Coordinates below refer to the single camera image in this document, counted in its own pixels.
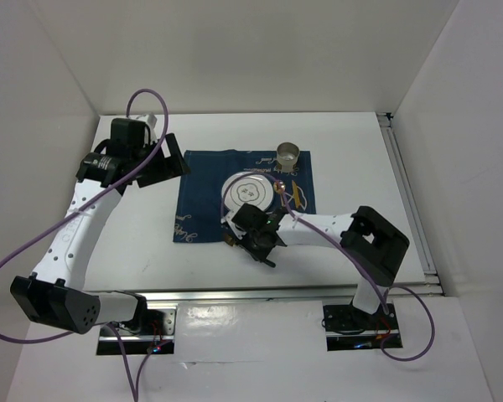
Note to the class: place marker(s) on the gold spoon green handle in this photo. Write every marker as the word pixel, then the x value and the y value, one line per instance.
pixel 280 188

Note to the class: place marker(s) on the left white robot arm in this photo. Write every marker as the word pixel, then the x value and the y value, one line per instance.
pixel 53 294

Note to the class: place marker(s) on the white round plate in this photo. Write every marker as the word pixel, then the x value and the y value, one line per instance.
pixel 246 188

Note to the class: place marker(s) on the aluminium frame rail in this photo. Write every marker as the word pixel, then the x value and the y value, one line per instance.
pixel 431 287
pixel 416 225

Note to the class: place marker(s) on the aluminium frame rail right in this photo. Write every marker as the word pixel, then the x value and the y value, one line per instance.
pixel 416 225

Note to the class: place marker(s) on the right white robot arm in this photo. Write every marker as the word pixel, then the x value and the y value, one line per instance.
pixel 368 240

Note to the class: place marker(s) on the metal cup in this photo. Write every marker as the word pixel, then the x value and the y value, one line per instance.
pixel 287 155

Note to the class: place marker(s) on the gold fork green handle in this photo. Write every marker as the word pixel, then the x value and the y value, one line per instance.
pixel 229 240

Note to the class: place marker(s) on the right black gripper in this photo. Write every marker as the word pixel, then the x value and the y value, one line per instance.
pixel 257 255

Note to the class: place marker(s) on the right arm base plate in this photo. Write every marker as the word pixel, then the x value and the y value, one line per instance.
pixel 349 329

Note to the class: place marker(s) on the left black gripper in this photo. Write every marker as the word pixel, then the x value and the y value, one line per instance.
pixel 174 165

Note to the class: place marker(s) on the dark blue cloth placemat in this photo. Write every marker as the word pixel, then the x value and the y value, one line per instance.
pixel 197 217

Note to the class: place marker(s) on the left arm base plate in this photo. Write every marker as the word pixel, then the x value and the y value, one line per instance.
pixel 156 334

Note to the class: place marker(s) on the gold knife green handle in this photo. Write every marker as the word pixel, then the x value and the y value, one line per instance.
pixel 296 198

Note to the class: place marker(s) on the aluminium frame rail front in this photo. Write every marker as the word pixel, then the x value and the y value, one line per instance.
pixel 431 287

